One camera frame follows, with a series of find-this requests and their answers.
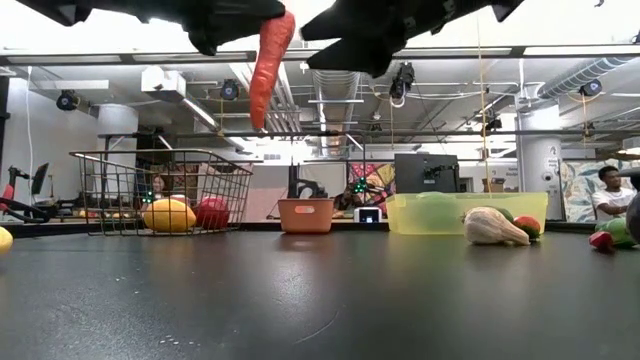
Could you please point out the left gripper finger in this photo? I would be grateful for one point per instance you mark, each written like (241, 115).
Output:
(260, 5)
(225, 25)

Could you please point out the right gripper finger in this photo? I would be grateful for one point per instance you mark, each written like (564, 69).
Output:
(340, 30)
(370, 60)

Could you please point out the large orange carrot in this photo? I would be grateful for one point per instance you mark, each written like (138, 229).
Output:
(267, 75)

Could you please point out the pink red peach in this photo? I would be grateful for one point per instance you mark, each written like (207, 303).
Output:
(178, 197)

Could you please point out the white garlic bulb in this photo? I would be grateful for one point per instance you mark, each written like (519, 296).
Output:
(492, 227)

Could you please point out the small red strawberry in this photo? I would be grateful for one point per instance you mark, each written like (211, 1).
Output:
(530, 227)

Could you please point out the yellow corn cob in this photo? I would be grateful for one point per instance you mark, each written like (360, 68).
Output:
(5, 240)

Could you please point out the dark purple round vegetable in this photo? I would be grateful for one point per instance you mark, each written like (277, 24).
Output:
(635, 210)

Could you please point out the green bell pepper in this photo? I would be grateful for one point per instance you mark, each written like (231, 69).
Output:
(622, 230)

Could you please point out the plain white column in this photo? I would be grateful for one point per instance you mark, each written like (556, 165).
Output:
(117, 120)

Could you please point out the colourful quilt tapestry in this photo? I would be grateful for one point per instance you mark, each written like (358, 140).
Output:
(375, 180)

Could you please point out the black monitor panel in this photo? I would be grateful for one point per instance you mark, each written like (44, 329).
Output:
(425, 172)

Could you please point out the black background robot stand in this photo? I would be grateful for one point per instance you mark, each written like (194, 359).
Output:
(295, 180)

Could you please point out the small white device with screen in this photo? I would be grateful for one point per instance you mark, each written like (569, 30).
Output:
(367, 215)

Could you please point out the small orange plastic bin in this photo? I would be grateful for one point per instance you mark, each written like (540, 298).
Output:
(305, 220)

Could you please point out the person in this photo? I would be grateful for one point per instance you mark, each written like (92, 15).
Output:
(158, 186)
(612, 195)

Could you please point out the translucent yellow-green plastic bin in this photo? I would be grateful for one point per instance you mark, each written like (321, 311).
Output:
(475, 200)

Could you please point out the black computer monitor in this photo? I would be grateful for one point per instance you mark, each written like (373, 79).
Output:
(40, 177)

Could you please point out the white column with signs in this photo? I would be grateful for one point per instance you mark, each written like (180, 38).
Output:
(540, 165)

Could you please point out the yellow lemon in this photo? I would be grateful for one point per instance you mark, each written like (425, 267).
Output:
(170, 216)

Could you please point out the red black office chair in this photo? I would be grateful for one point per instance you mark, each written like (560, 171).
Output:
(7, 192)

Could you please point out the leaf print tapestry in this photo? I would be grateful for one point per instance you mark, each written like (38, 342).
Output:
(575, 190)

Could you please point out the dark chair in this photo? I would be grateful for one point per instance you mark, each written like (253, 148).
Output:
(631, 172)

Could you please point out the black hanging camera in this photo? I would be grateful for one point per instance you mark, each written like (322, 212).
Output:
(402, 80)

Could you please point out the overhead frame beam with lights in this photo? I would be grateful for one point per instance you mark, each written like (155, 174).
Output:
(190, 57)

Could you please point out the silver ribbed air duct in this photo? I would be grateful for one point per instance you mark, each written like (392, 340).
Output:
(335, 100)

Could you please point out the black round ceiling camera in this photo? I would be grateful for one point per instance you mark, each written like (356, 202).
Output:
(591, 87)
(229, 90)
(66, 100)

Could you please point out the black horizontal rail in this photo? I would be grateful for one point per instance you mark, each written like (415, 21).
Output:
(400, 133)

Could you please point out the black vertical post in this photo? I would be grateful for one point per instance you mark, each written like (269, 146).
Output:
(3, 120)

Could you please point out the silver flexible air duct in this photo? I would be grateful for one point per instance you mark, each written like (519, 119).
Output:
(580, 75)

